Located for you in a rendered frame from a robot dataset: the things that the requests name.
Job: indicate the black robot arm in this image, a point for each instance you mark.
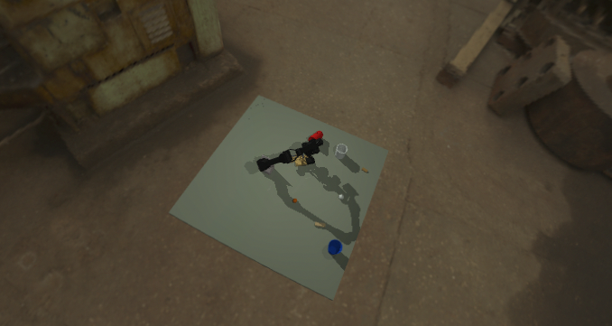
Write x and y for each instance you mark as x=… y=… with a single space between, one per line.
x=286 y=157

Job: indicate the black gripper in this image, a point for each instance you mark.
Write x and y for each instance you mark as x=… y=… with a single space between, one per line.
x=310 y=159

